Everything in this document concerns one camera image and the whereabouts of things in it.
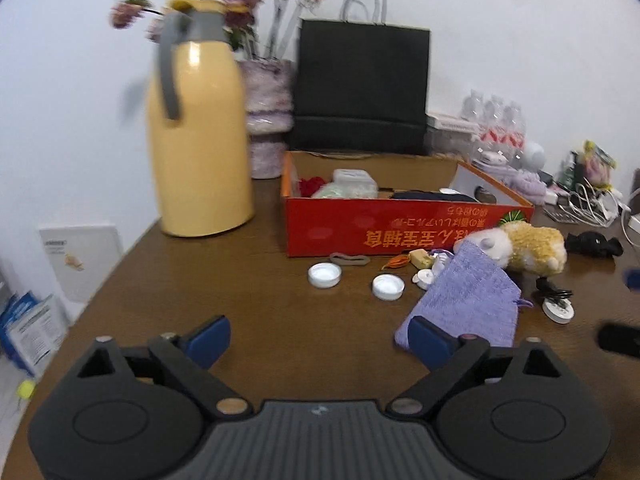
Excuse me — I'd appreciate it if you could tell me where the purple knit pouch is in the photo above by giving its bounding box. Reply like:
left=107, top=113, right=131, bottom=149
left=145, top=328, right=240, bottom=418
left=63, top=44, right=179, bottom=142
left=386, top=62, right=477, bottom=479
left=394, top=240, right=533, bottom=348

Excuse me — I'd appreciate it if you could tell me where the yellow green snack packet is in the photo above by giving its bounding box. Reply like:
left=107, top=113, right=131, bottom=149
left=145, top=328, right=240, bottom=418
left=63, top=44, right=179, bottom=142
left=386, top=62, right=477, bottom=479
left=575, top=140, right=618, bottom=188

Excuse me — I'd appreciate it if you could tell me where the purple fluffy headband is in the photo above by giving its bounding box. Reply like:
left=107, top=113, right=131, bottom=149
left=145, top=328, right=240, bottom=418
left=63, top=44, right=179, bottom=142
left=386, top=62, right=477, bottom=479
left=492, top=167, right=548, bottom=206

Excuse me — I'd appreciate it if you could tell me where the yellow plush toy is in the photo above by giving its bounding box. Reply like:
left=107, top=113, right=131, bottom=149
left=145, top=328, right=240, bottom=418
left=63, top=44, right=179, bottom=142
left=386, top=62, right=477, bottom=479
left=452, top=222, right=568, bottom=276

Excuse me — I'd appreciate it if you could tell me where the white flat box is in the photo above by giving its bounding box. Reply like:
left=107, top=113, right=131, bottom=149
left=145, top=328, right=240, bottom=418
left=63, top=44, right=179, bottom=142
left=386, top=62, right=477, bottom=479
left=426, top=112, right=481, bottom=133

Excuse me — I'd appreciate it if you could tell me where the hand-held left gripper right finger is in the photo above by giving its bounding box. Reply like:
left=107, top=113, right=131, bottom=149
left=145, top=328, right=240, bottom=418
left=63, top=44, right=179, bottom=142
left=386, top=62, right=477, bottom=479
left=387, top=316, right=563, bottom=418

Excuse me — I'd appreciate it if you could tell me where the clear plastic bag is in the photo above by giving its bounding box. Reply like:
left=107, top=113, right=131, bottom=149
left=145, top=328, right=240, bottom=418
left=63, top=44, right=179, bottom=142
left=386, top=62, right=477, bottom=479
left=312, top=180, right=378, bottom=199

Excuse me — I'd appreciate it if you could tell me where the white cable tangle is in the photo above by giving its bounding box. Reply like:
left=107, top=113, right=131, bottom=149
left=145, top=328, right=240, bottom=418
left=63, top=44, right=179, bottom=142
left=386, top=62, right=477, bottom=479
left=542, top=182, right=631, bottom=226

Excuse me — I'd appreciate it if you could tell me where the white leaning panel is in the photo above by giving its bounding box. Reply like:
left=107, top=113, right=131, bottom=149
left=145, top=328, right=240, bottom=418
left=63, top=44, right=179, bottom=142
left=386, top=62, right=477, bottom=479
left=39, top=222, right=123, bottom=303

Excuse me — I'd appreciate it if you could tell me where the white bottle cap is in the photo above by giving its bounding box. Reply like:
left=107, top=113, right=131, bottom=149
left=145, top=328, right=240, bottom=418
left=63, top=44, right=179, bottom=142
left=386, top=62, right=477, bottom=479
left=307, top=262, right=343, bottom=289
left=371, top=273, right=406, bottom=302

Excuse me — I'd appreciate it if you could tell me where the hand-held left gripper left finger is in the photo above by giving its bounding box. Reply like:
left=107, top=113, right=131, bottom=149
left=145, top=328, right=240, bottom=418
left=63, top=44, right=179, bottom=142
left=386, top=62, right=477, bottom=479
left=75, top=315, right=253, bottom=420

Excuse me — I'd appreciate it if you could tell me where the black zip pouch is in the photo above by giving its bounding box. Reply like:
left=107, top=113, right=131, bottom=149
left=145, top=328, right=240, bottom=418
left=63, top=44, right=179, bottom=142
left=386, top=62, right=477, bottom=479
left=387, top=189, right=476, bottom=202

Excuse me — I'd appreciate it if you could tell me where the lavender textured vase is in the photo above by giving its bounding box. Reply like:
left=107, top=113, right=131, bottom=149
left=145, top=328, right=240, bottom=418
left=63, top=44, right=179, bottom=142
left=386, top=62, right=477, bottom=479
left=239, top=57, right=296, bottom=180

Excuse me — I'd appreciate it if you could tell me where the clear water bottle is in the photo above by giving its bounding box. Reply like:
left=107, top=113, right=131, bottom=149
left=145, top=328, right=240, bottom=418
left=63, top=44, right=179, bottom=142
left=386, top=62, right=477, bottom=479
left=500, top=100, right=528, bottom=158
left=480, top=94, right=506, bottom=158
left=462, top=90, right=488, bottom=158

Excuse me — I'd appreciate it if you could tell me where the white round charger puck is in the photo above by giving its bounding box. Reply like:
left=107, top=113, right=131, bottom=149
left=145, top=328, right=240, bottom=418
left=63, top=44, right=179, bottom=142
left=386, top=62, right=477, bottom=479
left=542, top=297, right=576, bottom=324

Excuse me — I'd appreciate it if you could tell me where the red cardboard box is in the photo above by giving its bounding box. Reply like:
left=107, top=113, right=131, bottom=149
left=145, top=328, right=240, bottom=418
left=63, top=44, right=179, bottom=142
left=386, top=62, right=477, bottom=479
left=281, top=150, right=536, bottom=259

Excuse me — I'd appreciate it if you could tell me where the black paper bag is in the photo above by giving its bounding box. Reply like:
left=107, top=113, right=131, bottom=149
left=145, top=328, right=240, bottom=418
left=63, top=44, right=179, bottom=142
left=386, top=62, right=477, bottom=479
left=291, top=0, right=432, bottom=157

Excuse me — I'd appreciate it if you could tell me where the yellow thermos jug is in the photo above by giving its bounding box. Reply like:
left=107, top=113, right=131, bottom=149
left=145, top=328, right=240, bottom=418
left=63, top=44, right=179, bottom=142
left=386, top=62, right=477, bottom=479
left=146, top=0, right=257, bottom=237

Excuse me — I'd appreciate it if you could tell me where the white blue pet food bag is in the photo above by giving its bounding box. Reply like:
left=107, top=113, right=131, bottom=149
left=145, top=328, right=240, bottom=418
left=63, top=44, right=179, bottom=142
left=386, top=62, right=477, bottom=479
left=10, top=295, right=68, bottom=376

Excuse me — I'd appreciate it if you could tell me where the white round device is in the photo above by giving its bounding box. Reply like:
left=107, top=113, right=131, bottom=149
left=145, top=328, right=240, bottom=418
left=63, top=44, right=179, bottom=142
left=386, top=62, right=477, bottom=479
left=520, top=141, right=547, bottom=171

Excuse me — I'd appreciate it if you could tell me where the black hair clip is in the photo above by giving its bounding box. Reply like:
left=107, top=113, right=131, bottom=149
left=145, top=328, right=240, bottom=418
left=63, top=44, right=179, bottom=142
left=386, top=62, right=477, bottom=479
left=565, top=232, right=625, bottom=260

